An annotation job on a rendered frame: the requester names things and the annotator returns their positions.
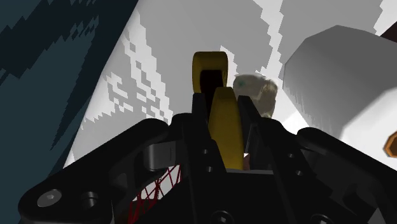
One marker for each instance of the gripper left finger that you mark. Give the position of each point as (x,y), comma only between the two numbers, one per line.
(102,173)

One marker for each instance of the pale beige figure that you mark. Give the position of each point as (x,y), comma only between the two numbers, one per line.
(259,91)

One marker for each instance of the yellow curved object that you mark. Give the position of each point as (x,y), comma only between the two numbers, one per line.
(226,130)

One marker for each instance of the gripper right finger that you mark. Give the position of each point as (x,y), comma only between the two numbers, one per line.
(325,167)

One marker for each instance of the orange brown round object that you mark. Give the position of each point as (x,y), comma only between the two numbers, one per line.
(391,145)

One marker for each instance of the dark brown object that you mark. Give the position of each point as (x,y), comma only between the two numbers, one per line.
(390,33)

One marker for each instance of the large white rounded block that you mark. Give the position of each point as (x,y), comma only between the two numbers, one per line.
(335,83)

